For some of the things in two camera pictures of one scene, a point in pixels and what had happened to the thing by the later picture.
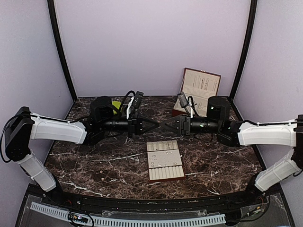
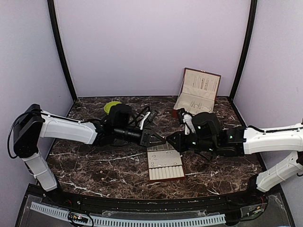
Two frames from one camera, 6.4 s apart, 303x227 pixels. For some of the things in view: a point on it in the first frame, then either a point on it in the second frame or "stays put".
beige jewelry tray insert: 164,160 stays put
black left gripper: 135,126 -> 147,135
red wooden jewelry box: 198,85 stays put
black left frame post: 57,36 stays put
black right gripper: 181,129 -> 179,145
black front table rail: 251,200 stays put
